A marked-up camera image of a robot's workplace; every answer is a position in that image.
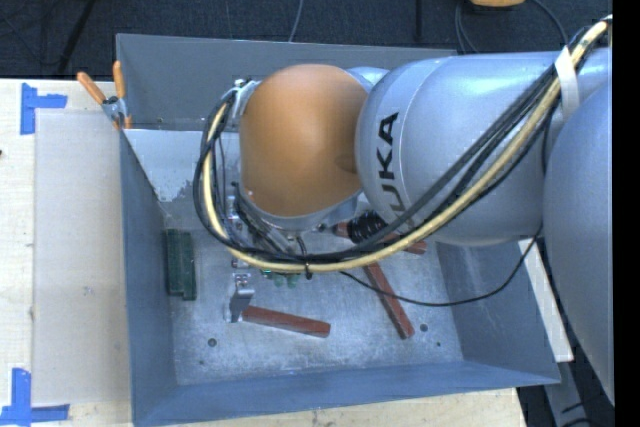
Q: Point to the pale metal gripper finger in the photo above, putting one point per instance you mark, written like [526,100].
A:
[239,302]
[241,264]

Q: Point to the red-brown flat block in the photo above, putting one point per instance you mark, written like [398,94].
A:
[290,321]
[418,247]
[395,310]

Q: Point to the dark green flat block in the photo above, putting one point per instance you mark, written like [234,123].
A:
[180,265]

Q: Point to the grey metal bin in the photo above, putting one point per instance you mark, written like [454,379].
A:
[310,355]

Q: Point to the pale flat board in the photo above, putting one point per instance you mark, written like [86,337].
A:
[75,240]

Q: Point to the black cylinder on white bracket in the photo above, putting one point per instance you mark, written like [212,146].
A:
[366,227]

